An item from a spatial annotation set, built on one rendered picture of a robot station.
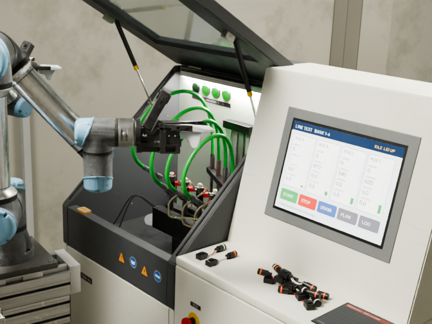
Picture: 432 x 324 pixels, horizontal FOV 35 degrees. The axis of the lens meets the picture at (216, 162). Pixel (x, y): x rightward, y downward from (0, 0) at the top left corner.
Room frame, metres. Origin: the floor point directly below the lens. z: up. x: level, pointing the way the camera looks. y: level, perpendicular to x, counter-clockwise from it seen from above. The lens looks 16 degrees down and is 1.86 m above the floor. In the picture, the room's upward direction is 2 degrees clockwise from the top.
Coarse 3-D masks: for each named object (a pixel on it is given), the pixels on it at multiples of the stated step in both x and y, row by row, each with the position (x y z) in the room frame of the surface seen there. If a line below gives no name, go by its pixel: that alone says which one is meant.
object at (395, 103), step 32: (320, 64) 2.31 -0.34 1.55; (288, 96) 2.11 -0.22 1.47; (320, 96) 2.02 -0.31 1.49; (352, 96) 1.94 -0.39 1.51; (384, 96) 1.86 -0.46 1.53; (416, 96) 1.80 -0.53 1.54; (256, 128) 2.16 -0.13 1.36; (384, 128) 1.83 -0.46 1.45; (416, 128) 1.77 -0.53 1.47; (256, 160) 2.12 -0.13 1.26; (416, 160) 1.74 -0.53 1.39; (256, 192) 2.08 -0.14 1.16; (416, 192) 1.71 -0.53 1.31; (256, 224) 2.04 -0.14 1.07; (288, 224) 1.96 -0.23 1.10; (416, 224) 1.68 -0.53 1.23; (288, 256) 1.92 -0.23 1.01; (320, 256) 1.85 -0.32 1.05; (352, 256) 1.77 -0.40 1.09; (416, 256) 1.65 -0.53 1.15; (192, 288) 1.90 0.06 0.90; (352, 288) 1.74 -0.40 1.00; (384, 288) 1.68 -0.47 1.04; (416, 288) 1.62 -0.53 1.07; (224, 320) 1.79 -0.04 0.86; (256, 320) 1.70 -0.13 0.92; (416, 320) 1.63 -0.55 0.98
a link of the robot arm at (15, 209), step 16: (0, 32) 1.73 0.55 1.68; (0, 48) 1.61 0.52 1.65; (0, 64) 1.60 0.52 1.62; (0, 80) 1.62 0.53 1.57; (0, 96) 1.64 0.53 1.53; (0, 112) 1.64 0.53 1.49; (0, 128) 1.63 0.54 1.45; (0, 144) 1.63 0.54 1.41; (0, 160) 1.63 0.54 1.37; (0, 176) 1.63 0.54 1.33; (0, 192) 1.62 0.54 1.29; (16, 192) 1.66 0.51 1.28; (0, 208) 1.60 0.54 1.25; (16, 208) 1.65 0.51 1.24; (0, 224) 1.60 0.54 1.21; (16, 224) 1.63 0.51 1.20; (0, 240) 1.60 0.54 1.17
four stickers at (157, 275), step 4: (120, 252) 2.19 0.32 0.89; (120, 256) 2.19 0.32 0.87; (124, 256) 2.17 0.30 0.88; (132, 256) 2.13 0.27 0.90; (120, 260) 2.19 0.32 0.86; (124, 260) 2.17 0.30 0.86; (132, 260) 2.13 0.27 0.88; (132, 264) 2.13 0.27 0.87; (144, 268) 2.08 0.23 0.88; (144, 272) 2.08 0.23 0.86; (156, 272) 2.03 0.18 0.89; (156, 276) 2.03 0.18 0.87; (160, 276) 2.02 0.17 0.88; (156, 280) 2.03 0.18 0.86; (160, 280) 2.02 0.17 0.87
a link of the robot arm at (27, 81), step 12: (24, 60) 1.77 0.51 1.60; (12, 72) 1.75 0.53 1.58; (24, 72) 1.77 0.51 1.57; (36, 72) 1.80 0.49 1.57; (12, 84) 1.77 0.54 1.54; (24, 84) 1.76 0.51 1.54; (36, 84) 1.77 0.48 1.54; (48, 84) 1.80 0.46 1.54; (24, 96) 1.77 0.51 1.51; (36, 96) 1.77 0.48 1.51; (48, 96) 1.78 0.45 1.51; (60, 96) 1.82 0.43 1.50; (36, 108) 1.78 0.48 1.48; (48, 108) 1.77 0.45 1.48; (60, 108) 1.78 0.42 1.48; (48, 120) 1.78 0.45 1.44; (60, 120) 1.78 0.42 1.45; (72, 120) 1.79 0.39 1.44; (60, 132) 1.79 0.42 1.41; (72, 132) 1.78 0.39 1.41; (72, 144) 1.79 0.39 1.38
